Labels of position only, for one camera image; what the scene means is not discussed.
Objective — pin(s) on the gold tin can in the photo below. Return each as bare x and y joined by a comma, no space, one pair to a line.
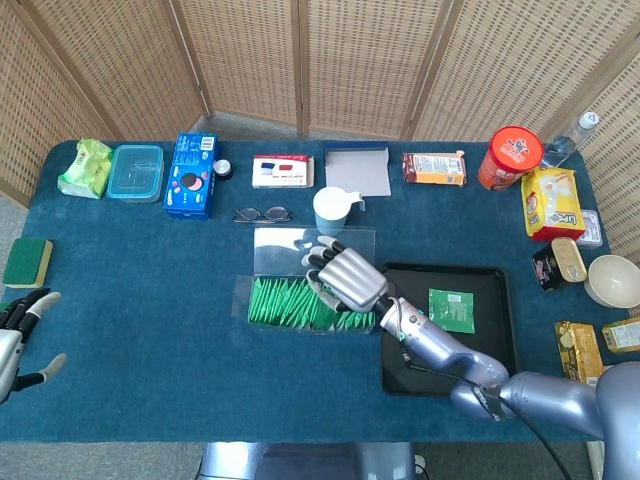
569,257

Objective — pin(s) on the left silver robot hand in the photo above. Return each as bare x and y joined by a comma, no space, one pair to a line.
8,350

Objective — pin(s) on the transparent plastic box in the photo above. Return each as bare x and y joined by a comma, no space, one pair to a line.
280,252

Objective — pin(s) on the blue table cloth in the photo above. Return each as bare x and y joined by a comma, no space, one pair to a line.
150,300

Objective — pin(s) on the green tissue pack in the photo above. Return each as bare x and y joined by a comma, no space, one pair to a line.
82,167

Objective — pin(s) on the silver-blue robot base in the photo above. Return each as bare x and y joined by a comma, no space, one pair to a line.
310,462

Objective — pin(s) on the thin-framed eyeglasses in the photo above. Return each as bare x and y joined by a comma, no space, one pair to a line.
276,213

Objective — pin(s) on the green yellow sponge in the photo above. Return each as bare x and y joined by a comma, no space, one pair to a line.
22,262

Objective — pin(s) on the black floral box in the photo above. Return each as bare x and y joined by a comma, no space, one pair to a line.
545,270

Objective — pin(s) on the woven wooden folding screen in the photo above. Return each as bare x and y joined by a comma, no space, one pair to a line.
350,60

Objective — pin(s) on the white box with red-blue print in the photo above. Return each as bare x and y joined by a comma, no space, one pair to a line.
282,172

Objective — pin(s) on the small black silver jar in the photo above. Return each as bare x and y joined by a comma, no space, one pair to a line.
222,169

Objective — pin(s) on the orange brown snack pack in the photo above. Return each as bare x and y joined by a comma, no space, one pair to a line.
435,169

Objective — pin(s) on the gold yellow snack package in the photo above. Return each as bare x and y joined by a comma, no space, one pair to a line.
577,347

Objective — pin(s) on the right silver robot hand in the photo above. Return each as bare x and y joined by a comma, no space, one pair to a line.
352,280

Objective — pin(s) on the yellow green carton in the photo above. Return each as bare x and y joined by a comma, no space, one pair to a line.
622,335

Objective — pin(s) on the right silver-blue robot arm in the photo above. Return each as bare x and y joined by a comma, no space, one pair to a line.
440,345

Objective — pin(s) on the yellow snack bag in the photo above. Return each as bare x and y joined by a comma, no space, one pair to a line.
550,202

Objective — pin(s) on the black plastic tray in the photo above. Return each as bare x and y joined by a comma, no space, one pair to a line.
490,300

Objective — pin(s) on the cream bowl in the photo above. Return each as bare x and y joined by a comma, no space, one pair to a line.
615,280

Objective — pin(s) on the blue-lidded clear food container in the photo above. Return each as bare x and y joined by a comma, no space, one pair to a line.
135,172

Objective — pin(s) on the orange canister with red lid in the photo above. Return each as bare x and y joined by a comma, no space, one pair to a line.
515,147

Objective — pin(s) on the open blue grey box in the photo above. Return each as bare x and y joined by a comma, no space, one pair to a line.
357,172

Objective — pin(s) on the green tea packet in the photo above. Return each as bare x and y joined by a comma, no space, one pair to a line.
452,310

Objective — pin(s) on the clear water bottle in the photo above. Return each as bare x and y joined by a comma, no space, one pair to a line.
567,142

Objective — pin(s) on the blue cookie box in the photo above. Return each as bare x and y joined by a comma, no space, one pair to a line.
190,180

